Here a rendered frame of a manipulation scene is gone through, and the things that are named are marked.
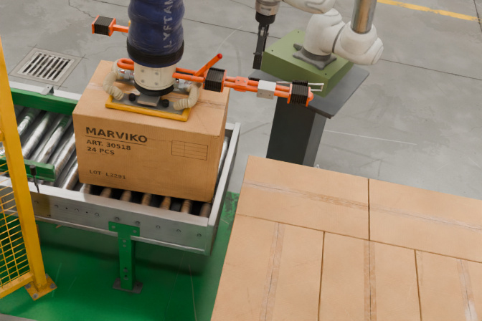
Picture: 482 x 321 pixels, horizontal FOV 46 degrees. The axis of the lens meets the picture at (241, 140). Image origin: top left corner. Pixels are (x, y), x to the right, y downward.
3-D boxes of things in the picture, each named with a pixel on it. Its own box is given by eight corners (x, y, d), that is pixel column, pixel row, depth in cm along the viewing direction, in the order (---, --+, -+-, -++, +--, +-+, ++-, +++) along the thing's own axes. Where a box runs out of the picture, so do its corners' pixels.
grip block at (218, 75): (201, 90, 230) (203, 78, 226) (206, 77, 238) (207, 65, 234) (221, 94, 230) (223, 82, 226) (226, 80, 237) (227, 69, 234)
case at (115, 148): (79, 183, 253) (72, 112, 226) (104, 127, 283) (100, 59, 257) (211, 203, 252) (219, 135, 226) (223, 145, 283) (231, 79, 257)
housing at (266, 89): (256, 97, 231) (257, 88, 228) (257, 87, 236) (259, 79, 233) (272, 100, 231) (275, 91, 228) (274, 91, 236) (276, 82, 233)
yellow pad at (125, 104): (105, 107, 231) (104, 97, 227) (112, 93, 238) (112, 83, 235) (186, 122, 230) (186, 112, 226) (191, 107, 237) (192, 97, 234)
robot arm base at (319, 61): (301, 42, 307) (304, 33, 304) (337, 59, 299) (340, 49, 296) (285, 53, 295) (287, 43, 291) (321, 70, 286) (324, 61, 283)
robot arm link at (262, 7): (254, 0, 202) (252, 14, 206) (279, 4, 202) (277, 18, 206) (257, -12, 209) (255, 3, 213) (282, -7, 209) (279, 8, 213)
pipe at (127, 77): (105, 97, 230) (105, 86, 226) (123, 64, 249) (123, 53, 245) (188, 112, 229) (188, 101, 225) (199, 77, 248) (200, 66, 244)
